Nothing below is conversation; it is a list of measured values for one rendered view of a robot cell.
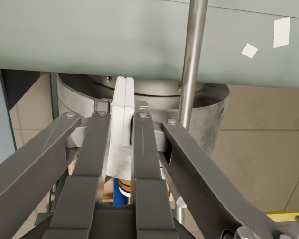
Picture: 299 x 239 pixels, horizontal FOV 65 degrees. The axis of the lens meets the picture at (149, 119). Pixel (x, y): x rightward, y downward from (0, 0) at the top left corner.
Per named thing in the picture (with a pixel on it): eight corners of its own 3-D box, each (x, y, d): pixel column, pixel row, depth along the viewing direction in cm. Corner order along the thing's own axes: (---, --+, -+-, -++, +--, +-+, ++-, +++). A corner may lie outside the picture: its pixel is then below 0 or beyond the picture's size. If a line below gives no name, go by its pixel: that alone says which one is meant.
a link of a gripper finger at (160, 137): (133, 131, 14) (181, 134, 15) (132, 99, 19) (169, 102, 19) (131, 151, 15) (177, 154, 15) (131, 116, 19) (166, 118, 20)
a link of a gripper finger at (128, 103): (123, 107, 15) (134, 108, 15) (125, 76, 22) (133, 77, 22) (120, 146, 17) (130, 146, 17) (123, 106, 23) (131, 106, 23)
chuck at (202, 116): (63, 51, 54) (43, 109, 27) (190, 59, 62) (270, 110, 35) (64, 66, 55) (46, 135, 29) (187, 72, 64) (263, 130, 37)
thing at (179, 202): (165, 151, 38) (194, 206, 28) (152, 154, 38) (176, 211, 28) (164, 140, 37) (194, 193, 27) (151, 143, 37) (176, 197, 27)
